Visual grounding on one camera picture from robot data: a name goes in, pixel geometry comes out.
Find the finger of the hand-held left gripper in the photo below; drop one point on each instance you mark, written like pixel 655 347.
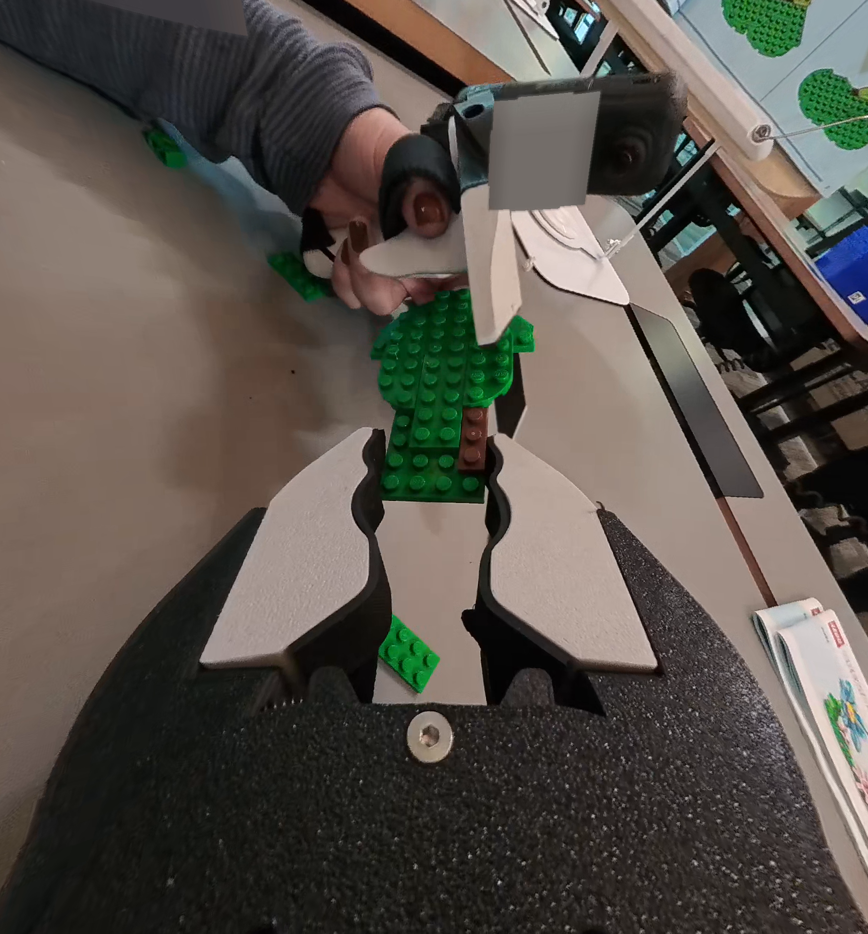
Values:
pixel 519 284
pixel 489 284

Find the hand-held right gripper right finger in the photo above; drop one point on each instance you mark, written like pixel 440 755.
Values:
pixel 562 569

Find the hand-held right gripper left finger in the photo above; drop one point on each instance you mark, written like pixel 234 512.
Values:
pixel 295 569

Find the green lego plate assembly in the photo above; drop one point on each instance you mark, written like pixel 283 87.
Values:
pixel 434 379

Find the person's left forearm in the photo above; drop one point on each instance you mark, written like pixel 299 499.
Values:
pixel 222 87

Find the small rectangular green lego plate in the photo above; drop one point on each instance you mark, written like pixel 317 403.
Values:
pixel 408 654

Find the green lego brick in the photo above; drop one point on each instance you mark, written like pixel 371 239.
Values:
pixel 297 276
pixel 164 148

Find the lego instruction booklet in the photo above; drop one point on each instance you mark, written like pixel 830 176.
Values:
pixel 835 730

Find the person's left hand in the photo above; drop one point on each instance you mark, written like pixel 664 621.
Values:
pixel 354 182

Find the instruction sheet with green print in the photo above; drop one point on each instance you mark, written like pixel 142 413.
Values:
pixel 835 109

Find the black office chair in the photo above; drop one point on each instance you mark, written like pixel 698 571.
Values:
pixel 726 314

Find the black flat pad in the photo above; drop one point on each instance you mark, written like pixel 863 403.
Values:
pixel 697 408

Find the grey table with wooden edge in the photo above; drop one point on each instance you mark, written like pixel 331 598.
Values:
pixel 434 36

